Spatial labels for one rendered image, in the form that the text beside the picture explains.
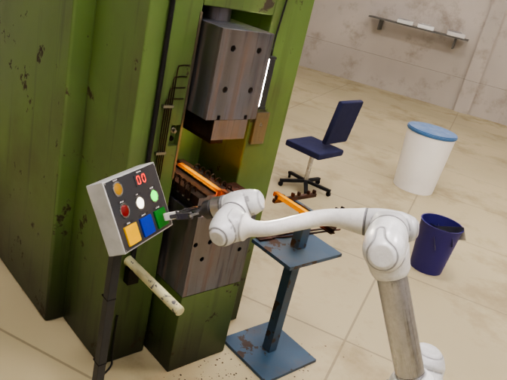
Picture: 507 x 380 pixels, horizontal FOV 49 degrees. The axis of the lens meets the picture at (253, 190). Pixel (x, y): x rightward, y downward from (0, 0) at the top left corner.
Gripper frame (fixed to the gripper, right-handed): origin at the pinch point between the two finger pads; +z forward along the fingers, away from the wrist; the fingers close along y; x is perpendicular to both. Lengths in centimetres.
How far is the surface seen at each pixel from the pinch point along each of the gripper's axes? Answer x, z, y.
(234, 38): 63, -31, 37
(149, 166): 21.3, 5.4, 3.1
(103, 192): 18.8, 6.1, -27.1
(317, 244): -50, -21, 92
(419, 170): -96, -19, 452
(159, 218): 0.3, 4.7, -2.0
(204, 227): -15.7, 8.4, 34.2
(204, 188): 0.7, 10.0, 45.9
